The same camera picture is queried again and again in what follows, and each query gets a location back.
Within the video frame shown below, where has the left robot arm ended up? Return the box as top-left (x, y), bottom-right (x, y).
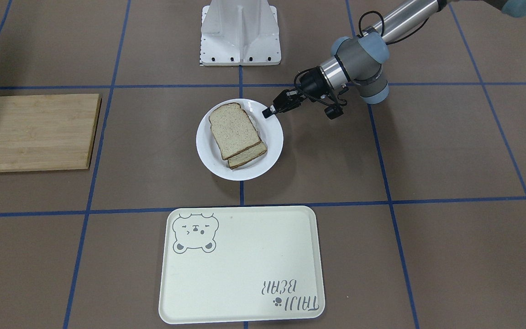
top-left (262, 0), bottom-right (448, 119)

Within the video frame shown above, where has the bottom bread slice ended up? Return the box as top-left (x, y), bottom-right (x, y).
top-left (226, 110), bottom-right (268, 170)

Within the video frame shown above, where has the bread slice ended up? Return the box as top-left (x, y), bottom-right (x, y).
top-left (226, 110), bottom-right (268, 170)
top-left (208, 102), bottom-right (262, 160)

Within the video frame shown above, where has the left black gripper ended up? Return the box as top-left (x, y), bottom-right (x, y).
top-left (262, 69), bottom-right (330, 119)

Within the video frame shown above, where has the white camera mast base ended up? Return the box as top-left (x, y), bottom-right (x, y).
top-left (199, 0), bottom-right (282, 66)

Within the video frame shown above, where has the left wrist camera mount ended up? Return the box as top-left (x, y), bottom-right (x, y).
top-left (310, 85), bottom-right (349, 120)

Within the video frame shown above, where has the top bread slice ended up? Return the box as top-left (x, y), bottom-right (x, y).
top-left (208, 102), bottom-right (262, 160)

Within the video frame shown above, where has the white round plate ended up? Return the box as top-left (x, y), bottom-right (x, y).
top-left (195, 98), bottom-right (284, 181)

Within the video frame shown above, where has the bamboo cutting board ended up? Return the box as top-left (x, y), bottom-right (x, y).
top-left (0, 94), bottom-right (102, 172)

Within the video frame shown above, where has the cream bear serving tray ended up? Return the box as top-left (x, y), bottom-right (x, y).
top-left (158, 206), bottom-right (326, 324)

